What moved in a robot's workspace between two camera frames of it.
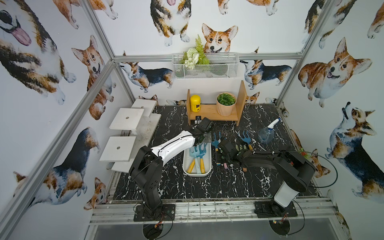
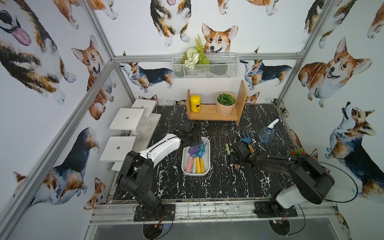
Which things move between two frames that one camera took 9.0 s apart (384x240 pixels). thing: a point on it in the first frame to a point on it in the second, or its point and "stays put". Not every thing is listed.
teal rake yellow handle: [192, 163] to [197, 153]
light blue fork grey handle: [196, 154] to [194, 167]
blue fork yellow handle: [202, 153] stays put
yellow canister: [195, 103] stays put
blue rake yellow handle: [247, 140] stays put
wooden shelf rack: [210, 111] stays put
